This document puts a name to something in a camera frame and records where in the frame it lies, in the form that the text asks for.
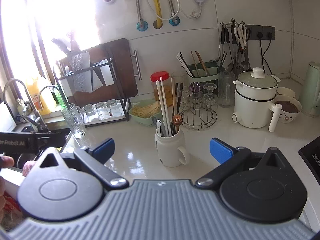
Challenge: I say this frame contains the person's left hand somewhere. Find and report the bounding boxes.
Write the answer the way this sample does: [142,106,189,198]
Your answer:
[0,156,14,222]

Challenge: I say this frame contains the black induction cooktop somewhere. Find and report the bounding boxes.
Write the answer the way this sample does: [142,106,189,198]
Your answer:
[298,137,320,183]

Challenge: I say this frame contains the metal spoon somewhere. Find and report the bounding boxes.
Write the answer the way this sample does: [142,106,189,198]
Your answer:
[171,114,183,135]

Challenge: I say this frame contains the red-lidded plastic jar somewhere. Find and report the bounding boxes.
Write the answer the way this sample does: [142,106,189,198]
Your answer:
[150,71,173,107]

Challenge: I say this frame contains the white bowl behind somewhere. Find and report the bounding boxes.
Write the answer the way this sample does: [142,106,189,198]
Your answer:
[277,87,296,98]

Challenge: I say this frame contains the green bowl of toothpicks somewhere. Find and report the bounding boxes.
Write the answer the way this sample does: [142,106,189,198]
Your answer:
[129,99,162,127]

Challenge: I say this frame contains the white chopstick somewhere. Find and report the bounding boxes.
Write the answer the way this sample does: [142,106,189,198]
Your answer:
[156,77,172,137]

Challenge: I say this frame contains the white ceramic mug holder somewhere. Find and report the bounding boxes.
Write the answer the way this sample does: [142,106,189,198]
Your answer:
[155,129,190,167]

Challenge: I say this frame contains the black metal dish rack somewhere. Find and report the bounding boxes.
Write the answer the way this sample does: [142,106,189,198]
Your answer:
[57,38,137,127]

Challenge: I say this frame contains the pale green kettle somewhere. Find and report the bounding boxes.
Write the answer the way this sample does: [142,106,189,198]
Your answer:
[299,61,319,117]

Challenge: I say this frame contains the black wall power strip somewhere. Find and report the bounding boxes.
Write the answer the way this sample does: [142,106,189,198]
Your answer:
[246,24,276,40]

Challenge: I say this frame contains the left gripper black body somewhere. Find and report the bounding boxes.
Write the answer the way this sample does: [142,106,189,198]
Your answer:
[0,132,66,154]

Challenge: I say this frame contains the green chopstick holder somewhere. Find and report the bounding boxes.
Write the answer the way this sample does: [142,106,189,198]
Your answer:
[188,62,219,83]

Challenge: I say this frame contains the wire glass drying rack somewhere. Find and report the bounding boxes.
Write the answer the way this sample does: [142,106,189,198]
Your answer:
[180,82,217,131]

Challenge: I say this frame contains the tall clear glass mug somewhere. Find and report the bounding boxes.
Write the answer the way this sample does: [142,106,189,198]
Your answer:
[218,72,235,108]

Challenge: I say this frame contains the white-handled scissors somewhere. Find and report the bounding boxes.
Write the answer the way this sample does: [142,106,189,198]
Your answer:
[234,23,251,50]

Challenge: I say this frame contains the white electric cooking pot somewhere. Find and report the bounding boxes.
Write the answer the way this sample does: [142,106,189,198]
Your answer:
[232,67,282,132]

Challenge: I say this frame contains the brown wooden cutting board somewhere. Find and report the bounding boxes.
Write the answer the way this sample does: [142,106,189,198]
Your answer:
[56,38,138,107]

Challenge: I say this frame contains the textured clear glass tumbler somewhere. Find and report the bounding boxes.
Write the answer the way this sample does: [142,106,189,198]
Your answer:
[61,103,86,139]

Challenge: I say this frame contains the patterned bowl with brown food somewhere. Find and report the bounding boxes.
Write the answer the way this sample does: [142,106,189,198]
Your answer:
[274,95,302,124]

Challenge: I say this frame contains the curved sink faucet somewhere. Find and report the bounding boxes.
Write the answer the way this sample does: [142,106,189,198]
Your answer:
[3,78,42,120]

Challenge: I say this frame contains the upside-down stemmed glass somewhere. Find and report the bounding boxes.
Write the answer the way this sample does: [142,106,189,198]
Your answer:
[203,82,218,111]

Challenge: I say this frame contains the yellow gas hose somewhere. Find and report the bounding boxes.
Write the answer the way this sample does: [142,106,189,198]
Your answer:
[148,0,163,28]

